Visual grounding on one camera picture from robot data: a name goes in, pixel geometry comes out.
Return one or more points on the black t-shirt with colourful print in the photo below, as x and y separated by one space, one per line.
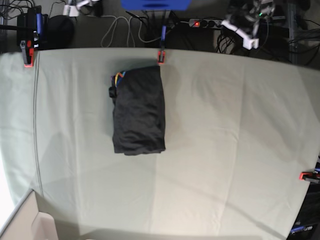
139 121

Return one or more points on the red black clamp left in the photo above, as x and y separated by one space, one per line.
27 51

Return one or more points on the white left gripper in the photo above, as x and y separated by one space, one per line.
245 23

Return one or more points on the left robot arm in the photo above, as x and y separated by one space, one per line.
265 8

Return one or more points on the blue box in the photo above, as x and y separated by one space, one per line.
137 5

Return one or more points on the black power strip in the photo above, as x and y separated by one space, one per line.
205 23

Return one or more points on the red black clamp middle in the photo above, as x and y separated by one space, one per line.
161 57

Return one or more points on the light green table cloth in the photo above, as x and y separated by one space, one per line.
239 131

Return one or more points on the red black clamp right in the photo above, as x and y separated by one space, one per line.
311 177

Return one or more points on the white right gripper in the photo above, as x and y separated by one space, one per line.
76 8

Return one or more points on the red black clamp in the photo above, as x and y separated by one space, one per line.
27 51
161 57
311 177

